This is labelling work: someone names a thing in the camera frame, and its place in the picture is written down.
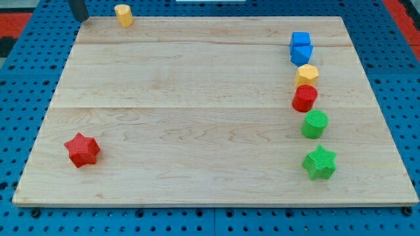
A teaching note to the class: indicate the blue cube block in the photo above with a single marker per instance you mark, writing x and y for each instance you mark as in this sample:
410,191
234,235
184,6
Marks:
298,39

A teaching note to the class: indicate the green star block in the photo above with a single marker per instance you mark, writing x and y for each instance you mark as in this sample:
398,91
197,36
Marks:
320,163

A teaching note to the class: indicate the red star block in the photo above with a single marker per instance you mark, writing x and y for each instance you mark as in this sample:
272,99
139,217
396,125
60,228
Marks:
82,150

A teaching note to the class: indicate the light wooden board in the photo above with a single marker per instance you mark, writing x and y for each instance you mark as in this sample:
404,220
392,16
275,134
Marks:
197,112

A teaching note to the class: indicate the red cylinder block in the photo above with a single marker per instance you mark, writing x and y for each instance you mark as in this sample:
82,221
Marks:
304,98

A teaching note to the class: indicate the green cylinder block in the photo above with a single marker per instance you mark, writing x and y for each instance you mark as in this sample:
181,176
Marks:
315,121

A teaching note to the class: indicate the yellow heptagon block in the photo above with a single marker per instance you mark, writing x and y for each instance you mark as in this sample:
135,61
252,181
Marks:
306,75

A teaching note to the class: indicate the blue triangular prism block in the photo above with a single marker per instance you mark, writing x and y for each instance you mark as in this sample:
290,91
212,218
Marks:
301,55

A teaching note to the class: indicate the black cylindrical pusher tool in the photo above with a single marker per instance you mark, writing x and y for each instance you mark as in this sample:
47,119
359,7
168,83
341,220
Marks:
79,10

